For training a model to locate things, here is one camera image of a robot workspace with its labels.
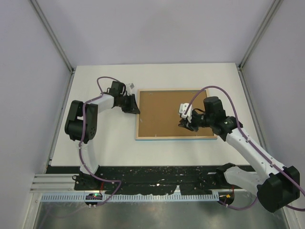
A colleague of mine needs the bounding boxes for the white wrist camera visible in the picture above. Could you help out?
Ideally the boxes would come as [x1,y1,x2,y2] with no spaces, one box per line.
[125,83,134,95]
[179,103,193,122]

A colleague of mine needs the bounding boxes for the left aluminium post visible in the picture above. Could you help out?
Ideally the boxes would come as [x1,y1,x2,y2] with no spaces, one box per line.
[28,0,76,74]

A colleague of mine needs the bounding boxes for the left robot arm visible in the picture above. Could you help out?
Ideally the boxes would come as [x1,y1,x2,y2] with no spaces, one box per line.
[64,79,141,190]

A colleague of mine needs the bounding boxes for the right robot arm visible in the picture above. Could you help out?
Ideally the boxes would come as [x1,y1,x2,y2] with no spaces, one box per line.
[178,96,300,212]

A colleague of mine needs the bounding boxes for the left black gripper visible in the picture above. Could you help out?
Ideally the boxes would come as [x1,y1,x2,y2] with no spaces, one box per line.
[118,94,141,115]

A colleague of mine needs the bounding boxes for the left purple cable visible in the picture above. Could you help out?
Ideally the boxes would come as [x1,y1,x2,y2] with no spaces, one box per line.
[78,76,124,207]

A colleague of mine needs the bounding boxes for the aluminium rail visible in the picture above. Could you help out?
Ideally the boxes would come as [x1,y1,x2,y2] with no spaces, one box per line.
[30,170,263,193]

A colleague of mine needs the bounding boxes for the right aluminium post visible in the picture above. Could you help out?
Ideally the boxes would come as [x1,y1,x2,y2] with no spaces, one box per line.
[237,0,283,71]

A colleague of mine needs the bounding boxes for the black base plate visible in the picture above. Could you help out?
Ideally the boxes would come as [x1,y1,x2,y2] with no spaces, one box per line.
[45,164,253,195]

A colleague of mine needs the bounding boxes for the perforated cable duct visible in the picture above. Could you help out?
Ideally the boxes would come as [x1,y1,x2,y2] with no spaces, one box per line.
[41,192,219,202]

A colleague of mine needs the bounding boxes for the aluminium post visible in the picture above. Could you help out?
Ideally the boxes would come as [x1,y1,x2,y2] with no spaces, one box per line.
[28,0,76,74]
[237,0,283,71]

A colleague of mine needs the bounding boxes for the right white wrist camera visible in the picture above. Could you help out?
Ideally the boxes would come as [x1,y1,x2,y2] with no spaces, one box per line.
[179,103,193,122]

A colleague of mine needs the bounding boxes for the blue picture frame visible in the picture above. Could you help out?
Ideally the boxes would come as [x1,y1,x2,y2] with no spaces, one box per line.
[135,88,217,141]

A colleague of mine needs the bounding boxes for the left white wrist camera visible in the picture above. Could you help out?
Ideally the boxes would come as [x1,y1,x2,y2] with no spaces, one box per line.
[125,83,134,95]

